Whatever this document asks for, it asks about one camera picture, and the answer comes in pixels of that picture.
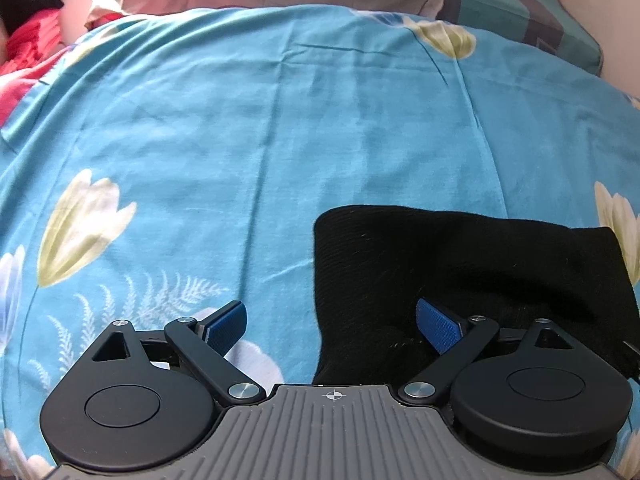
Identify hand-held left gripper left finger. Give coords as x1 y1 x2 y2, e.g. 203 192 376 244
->
90 301 264 405

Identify black pants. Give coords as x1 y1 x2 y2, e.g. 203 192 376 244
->
311 204 639 387

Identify pink red blanket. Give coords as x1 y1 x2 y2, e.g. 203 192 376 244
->
0 7 77 127

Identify teal grey striped cushion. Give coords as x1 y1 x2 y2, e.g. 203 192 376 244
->
434 0 604 77

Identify blue floral bed sheet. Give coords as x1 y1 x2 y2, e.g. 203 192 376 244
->
0 4 640 480

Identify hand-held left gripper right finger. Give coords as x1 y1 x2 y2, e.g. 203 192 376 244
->
397 298 582 405

